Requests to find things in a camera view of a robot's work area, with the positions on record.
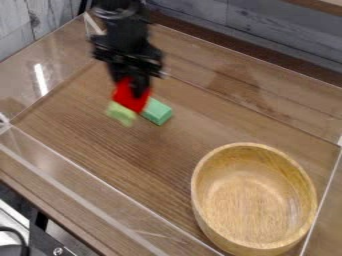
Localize clear acrylic corner bracket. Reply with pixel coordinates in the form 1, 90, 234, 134
83, 13, 106, 43

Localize green rectangular block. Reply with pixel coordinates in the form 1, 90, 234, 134
140, 98, 172, 126

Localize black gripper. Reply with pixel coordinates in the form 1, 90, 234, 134
91, 13, 164, 98

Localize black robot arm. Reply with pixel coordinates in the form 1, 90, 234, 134
91, 0, 164, 99

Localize black metal table frame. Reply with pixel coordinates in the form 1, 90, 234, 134
0, 181, 91, 256

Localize wooden bowl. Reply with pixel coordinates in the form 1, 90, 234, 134
191, 143, 318, 256

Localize black cable bottom left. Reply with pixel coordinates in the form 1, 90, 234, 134
0, 226, 31, 256

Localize clear acrylic enclosure wall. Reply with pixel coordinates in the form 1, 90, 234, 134
0, 113, 216, 256

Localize red plush tomato green stem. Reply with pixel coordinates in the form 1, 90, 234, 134
104, 76, 154, 128

